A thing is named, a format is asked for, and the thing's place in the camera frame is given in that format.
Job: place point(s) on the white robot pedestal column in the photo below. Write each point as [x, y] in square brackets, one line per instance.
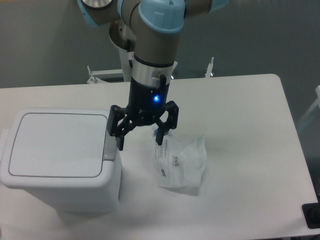
[126, 59]

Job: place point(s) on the white metal base frame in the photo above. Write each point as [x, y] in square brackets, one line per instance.
[117, 76]

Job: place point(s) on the grey trash can push button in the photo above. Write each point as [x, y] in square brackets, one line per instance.
[110, 147]

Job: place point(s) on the crumpled white plastic bag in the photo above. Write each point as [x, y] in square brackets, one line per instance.
[179, 161]

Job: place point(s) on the white trash can lid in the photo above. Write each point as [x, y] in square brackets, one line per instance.
[58, 145]

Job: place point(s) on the white plastic trash can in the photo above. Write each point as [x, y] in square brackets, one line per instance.
[99, 194]

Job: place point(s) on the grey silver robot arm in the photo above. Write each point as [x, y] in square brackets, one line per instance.
[150, 29]

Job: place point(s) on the black device at table edge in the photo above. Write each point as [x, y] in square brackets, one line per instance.
[311, 213]

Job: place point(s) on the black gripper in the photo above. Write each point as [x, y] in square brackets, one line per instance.
[145, 106]

